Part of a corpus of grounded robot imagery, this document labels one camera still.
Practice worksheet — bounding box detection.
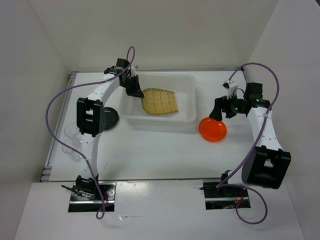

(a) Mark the orange plastic plate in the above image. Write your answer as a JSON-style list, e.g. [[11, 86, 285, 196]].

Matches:
[[198, 117, 227, 142]]

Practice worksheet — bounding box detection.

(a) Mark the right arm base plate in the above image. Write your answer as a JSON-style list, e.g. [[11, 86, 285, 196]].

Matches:
[[199, 180, 251, 210]]

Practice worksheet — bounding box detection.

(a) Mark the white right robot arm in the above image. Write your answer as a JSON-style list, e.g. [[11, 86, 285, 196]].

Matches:
[[209, 80, 291, 189]]

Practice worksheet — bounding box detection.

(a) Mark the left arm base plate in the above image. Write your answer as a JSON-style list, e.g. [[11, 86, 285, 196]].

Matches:
[[68, 181, 117, 213]]

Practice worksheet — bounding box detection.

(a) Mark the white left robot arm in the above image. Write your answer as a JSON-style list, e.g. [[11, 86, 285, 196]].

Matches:
[[75, 58, 144, 200]]

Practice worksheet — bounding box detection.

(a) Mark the woven bamboo tray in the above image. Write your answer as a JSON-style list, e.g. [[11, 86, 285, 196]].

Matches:
[[141, 88, 179, 116]]

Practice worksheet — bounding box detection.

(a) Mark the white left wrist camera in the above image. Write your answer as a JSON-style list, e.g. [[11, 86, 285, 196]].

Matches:
[[129, 65, 139, 77]]

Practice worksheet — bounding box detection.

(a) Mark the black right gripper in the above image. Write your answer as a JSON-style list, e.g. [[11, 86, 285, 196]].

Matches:
[[209, 91, 246, 122]]

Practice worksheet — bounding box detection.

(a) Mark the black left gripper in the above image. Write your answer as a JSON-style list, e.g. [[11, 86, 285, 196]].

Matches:
[[120, 74, 144, 99]]

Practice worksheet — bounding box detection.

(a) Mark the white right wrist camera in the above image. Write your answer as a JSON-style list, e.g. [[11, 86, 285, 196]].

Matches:
[[222, 80, 238, 99]]

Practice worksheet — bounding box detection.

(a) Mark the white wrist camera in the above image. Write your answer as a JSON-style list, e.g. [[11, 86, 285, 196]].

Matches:
[[222, 80, 238, 99], [129, 65, 139, 77]]

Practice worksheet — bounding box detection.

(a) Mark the clear plastic cup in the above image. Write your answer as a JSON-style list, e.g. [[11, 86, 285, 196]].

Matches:
[[62, 138, 82, 162], [63, 122, 82, 143]]

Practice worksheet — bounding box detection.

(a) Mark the translucent white plastic bin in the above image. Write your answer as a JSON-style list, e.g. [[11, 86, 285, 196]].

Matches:
[[118, 72, 197, 134]]

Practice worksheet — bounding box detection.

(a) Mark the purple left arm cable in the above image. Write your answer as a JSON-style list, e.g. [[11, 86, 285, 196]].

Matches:
[[46, 46, 137, 220]]

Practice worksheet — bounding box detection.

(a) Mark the black round plate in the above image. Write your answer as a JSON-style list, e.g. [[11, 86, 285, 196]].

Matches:
[[104, 107, 120, 131]]

